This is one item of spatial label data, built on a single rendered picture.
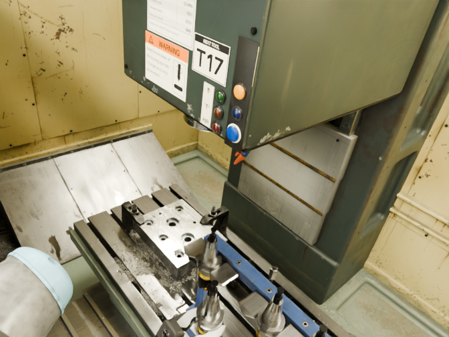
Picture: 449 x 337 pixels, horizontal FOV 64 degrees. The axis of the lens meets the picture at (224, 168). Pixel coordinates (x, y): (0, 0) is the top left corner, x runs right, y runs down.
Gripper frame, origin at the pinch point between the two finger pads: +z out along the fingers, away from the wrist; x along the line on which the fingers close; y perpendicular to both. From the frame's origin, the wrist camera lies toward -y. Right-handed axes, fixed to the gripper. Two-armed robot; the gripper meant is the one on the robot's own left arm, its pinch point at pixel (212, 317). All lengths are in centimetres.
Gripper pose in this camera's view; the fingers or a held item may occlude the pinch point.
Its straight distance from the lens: 89.5
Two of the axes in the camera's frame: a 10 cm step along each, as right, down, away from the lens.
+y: -1.1, 8.1, 5.7
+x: 6.6, 4.9, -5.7
